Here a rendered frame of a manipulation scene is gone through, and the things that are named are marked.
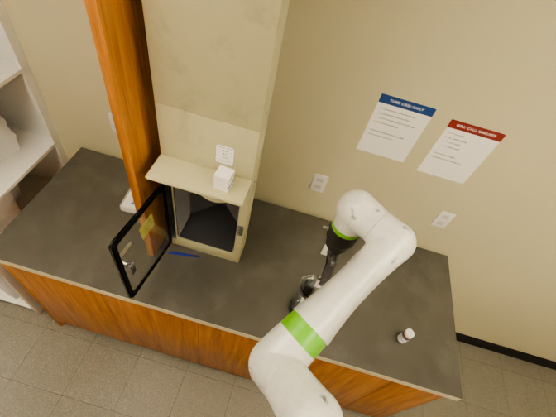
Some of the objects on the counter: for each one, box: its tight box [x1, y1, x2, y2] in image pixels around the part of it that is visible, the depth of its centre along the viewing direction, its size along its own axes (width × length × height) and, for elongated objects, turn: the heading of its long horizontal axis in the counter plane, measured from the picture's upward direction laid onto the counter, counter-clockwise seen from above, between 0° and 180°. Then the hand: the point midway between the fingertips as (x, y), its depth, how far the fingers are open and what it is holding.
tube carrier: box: [290, 275, 319, 311], centre depth 141 cm, size 11×11×21 cm
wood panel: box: [84, 0, 161, 211], centre depth 115 cm, size 49×3×140 cm, turn 159°
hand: (322, 268), depth 121 cm, fingers open, 13 cm apart
